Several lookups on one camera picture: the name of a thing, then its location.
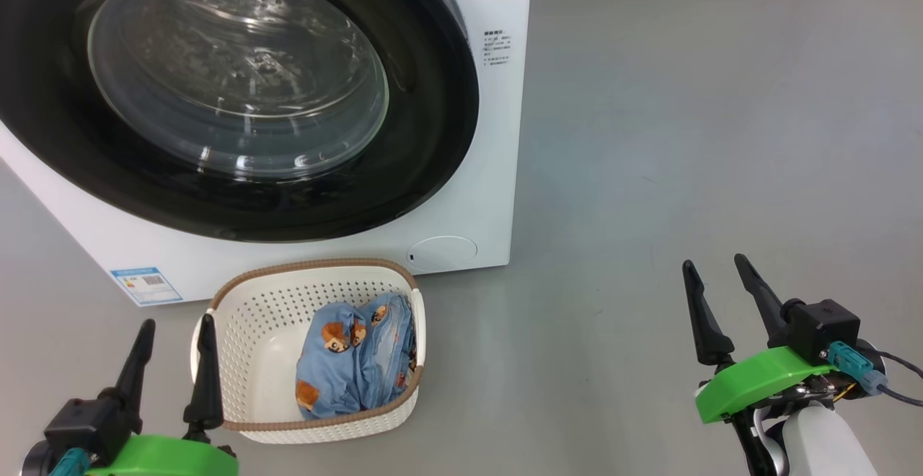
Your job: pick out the cream perforated laundry basket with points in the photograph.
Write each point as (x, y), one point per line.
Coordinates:
(252, 332)

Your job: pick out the blue energy label sticker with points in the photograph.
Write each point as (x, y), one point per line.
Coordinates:
(146, 286)

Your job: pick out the small printed text label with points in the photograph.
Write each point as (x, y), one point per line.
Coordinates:
(497, 47)

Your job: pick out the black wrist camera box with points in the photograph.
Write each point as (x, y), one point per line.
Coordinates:
(826, 328)
(83, 425)

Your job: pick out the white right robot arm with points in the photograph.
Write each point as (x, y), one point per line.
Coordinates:
(822, 440)

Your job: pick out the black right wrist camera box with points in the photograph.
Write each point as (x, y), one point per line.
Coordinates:
(826, 328)

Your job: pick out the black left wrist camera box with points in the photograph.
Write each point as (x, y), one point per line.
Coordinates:
(83, 425)

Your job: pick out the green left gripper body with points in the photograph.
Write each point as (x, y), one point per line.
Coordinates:
(166, 458)

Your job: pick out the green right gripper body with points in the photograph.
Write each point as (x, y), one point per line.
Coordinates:
(750, 386)

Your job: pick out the black glass washing machine door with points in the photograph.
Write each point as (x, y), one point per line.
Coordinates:
(238, 65)

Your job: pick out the blue bear print clothing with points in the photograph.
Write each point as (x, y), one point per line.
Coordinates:
(339, 378)

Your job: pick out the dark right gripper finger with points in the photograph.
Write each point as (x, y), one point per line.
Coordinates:
(705, 317)
(763, 296)

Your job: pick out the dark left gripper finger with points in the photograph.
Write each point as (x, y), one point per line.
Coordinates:
(205, 382)
(140, 368)

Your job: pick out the white front-load washing machine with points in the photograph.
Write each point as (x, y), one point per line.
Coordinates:
(497, 173)

